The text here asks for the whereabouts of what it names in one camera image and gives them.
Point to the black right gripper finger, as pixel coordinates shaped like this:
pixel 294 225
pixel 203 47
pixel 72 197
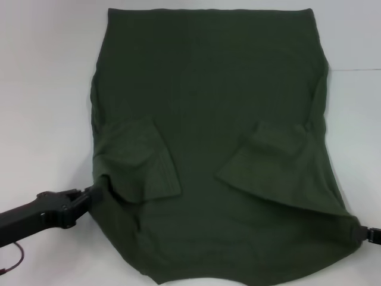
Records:
pixel 370 233

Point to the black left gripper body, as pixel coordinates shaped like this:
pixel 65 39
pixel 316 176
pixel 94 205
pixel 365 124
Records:
pixel 32 213

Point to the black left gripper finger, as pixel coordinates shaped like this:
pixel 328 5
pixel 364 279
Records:
pixel 76 213
pixel 80 193

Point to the dark green shirt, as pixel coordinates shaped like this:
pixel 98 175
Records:
pixel 214 104

